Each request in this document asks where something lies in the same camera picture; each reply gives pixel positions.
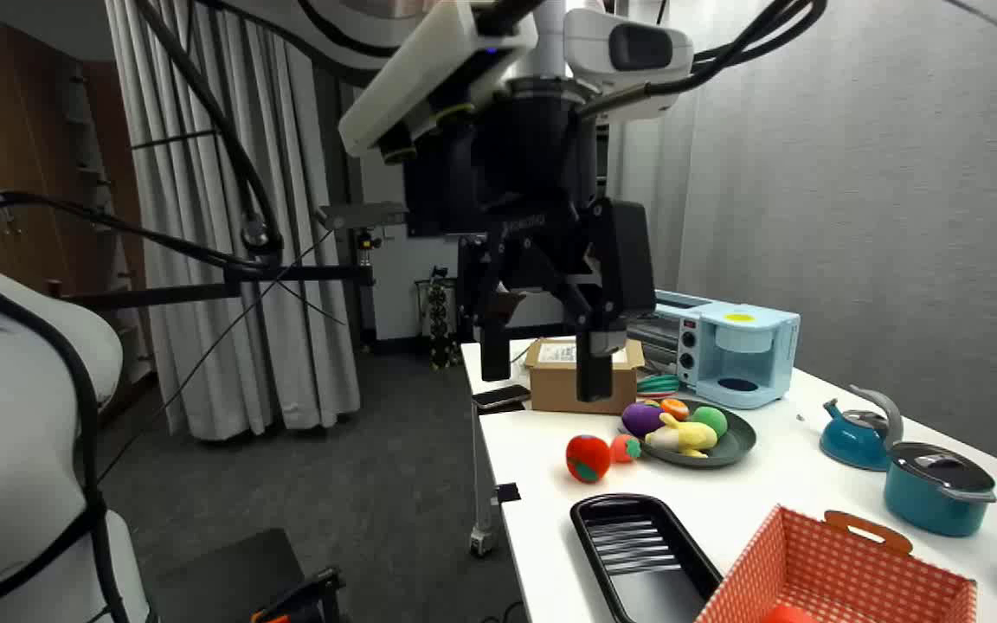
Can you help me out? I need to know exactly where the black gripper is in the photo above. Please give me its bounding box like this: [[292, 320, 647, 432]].
[[458, 79, 661, 405]]

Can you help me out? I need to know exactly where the red peach plush toy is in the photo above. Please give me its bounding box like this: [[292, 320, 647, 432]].
[[563, 432, 616, 490]]

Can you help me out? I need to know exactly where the brown cardboard box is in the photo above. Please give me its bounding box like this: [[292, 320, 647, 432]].
[[521, 336, 647, 417]]

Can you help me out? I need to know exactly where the purple plush fruit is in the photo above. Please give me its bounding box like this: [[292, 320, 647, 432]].
[[620, 397, 665, 441]]

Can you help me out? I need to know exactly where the green toy utensil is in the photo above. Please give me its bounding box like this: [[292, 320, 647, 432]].
[[633, 370, 685, 397]]

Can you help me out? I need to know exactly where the small red-orange plush fruit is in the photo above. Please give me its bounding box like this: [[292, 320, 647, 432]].
[[608, 432, 647, 468]]

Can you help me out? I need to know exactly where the light blue toy toaster oven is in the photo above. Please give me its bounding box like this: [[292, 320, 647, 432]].
[[625, 288, 710, 370]]

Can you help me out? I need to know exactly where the white plush vegetable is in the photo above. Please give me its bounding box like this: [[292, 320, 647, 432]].
[[640, 426, 685, 456]]

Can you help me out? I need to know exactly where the yellow banana plush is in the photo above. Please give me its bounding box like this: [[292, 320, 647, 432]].
[[669, 420, 721, 456]]

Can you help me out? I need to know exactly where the green plush fruit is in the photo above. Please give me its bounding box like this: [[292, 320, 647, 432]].
[[687, 405, 730, 442]]

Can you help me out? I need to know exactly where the light blue toy coffee maker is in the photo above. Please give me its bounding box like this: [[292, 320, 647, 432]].
[[682, 300, 803, 412]]

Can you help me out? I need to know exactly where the black ridged tray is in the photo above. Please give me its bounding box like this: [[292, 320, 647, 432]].
[[566, 492, 727, 623]]

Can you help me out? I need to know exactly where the teal toy kettle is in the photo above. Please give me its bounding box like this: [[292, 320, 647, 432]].
[[818, 380, 905, 473]]

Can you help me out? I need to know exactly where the orange woven basket box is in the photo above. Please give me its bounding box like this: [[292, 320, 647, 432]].
[[694, 503, 982, 623]]

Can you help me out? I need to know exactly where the teal toy pot with lid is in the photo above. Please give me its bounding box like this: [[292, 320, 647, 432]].
[[879, 441, 997, 540]]

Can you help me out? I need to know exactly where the table leg with caster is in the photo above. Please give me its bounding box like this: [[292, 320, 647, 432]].
[[467, 395, 504, 561]]

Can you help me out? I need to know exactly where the black boom stand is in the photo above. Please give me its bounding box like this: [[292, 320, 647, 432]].
[[57, 259, 376, 320]]

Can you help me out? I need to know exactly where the black orange bar clamp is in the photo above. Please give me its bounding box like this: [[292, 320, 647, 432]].
[[249, 563, 346, 623]]

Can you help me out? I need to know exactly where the black floor case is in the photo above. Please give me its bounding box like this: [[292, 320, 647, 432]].
[[146, 525, 346, 623]]

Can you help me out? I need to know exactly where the wooden door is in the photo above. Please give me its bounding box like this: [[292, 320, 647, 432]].
[[0, 0, 146, 395]]

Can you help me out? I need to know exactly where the grey camera on boom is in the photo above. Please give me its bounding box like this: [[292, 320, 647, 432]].
[[317, 200, 413, 233]]

